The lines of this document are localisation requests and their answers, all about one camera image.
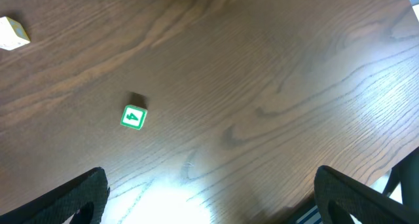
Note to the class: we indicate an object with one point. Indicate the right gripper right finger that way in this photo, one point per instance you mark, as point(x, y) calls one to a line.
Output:
point(340, 198)

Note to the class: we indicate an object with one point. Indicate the green number 4 block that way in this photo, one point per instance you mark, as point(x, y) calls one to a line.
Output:
point(133, 117)

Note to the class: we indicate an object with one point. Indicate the plain wooden block top right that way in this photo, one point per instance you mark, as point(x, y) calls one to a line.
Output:
point(13, 34)

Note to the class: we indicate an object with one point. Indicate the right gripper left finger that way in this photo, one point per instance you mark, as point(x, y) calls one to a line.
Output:
point(81, 200)

